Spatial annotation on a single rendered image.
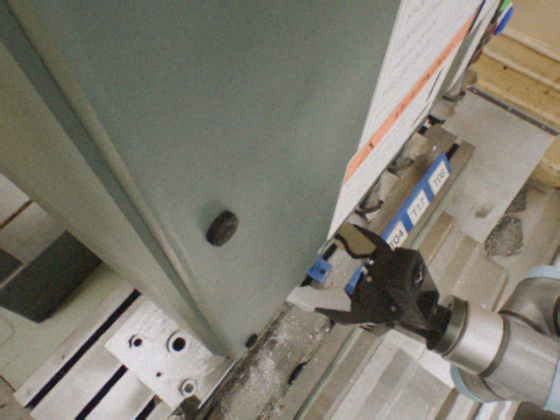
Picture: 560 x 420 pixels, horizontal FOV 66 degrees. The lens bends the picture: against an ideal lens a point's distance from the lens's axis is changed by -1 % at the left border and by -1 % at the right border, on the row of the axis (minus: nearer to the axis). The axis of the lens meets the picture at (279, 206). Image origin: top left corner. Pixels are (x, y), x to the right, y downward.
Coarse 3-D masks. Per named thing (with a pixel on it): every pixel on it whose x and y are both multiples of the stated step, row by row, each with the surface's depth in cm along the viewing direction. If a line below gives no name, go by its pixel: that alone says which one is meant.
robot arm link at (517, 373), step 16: (512, 320) 49; (512, 336) 47; (528, 336) 47; (544, 336) 48; (512, 352) 46; (528, 352) 46; (544, 352) 46; (496, 368) 46; (512, 368) 46; (528, 368) 46; (544, 368) 45; (496, 384) 48; (512, 384) 47; (528, 384) 46; (544, 384) 45; (512, 400) 51; (528, 400) 48; (544, 400) 46
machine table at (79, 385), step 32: (416, 160) 119; (448, 160) 123; (448, 192) 118; (384, 224) 110; (416, 224) 110; (128, 288) 102; (320, 288) 102; (96, 320) 98; (64, 352) 95; (96, 352) 95; (288, 352) 96; (320, 352) 96; (32, 384) 92; (64, 384) 92; (96, 384) 92; (128, 384) 92; (288, 384) 95; (320, 384) 96; (32, 416) 89; (64, 416) 89; (96, 416) 89; (128, 416) 89; (160, 416) 90; (224, 416) 90; (288, 416) 90
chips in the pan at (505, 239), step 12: (528, 192) 144; (516, 204) 141; (504, 228) 137; (516, 228) 137; (492, 240) 135; (504, 240) 135; (516, 240) 135; (492, 252) 134; (504, 252) 133; (516, 252) 133
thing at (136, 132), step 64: (0, 0) 5; (64, 0) 5; (128, 0) 6; (192, 0) 7; (256, 0) 8; (320, 0) 10; (384, 0) 13; (0, 64) 6; (64, 64) 6; (128, 64) 6; (192, 64) 7; (256, 64) 9; (320, 64) 12; (0, 128) 10; (64, 128) 7; (128, 128) 7; (192, 128) 9; (256, 128) 11; (320, 128) 15; (64, 192) 11; (128, 192) 9; (192, 192) 10; (256, 192) 14; (320, 192) 21; (128, 256) 13; (192, 256) 12; (256, 256) 18; (192, 320) 20; (256, 320) 27
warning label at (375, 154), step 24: (456, 48) 31; (432, 72) 28; (408, 96) 26; (432, 96) 35; (384, 120) 24; (408, 120) 31; (384, 144) 29; (360, 168) 26; (360, 192) 32; (336, 216) 29
